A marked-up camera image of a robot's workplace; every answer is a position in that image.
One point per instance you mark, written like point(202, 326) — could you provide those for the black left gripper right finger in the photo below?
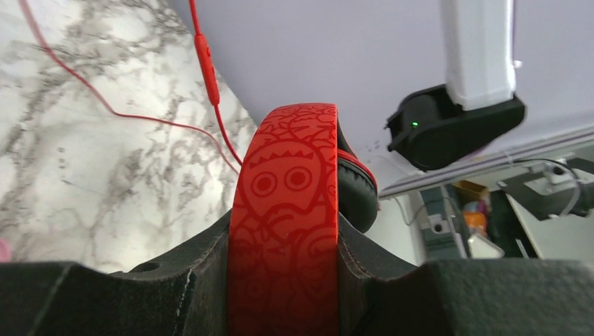
point(381, 294)

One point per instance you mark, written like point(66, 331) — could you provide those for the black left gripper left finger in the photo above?
point(181, 292)

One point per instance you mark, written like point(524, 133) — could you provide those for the red black headphones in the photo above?
point(298, 176)

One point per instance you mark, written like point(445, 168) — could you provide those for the pink headphones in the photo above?
point(5, 251)

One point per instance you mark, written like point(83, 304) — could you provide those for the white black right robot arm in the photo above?
point(437, 126)

